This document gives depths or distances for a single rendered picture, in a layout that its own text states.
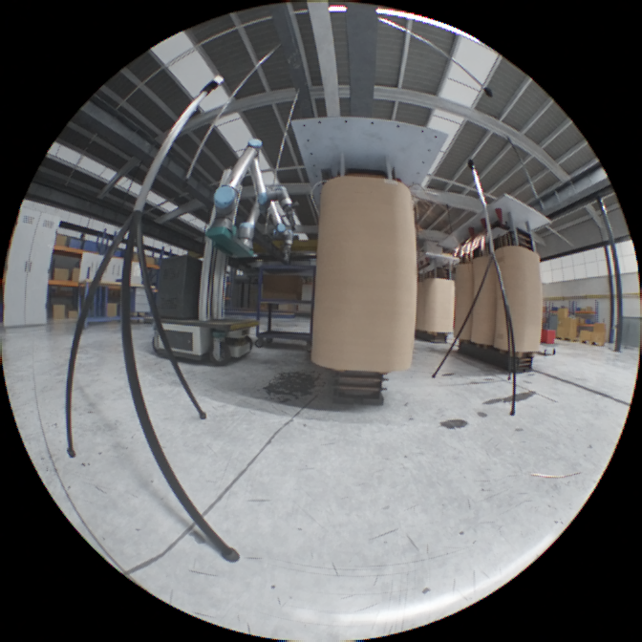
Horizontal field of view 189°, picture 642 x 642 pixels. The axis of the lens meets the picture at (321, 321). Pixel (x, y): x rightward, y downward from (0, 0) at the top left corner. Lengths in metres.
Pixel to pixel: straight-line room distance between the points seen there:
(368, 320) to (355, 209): 0.47
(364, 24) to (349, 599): 4.77
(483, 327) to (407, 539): 2.08
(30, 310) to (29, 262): 0.75
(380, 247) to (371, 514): 0.87
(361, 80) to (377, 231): 4.09
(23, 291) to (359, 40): 6.43
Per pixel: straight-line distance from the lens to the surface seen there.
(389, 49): 10.03
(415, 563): 0.48
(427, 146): 1.25
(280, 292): 2.15
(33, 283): 4.55
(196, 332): 1.47
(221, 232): 1.50
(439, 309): 3.62
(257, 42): 10.22
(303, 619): 0.43
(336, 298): 0.77
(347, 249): 0.80
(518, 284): 2.04
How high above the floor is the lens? 0.43
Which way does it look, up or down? 3 degrees down
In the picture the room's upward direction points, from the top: 3 degrees clockwise
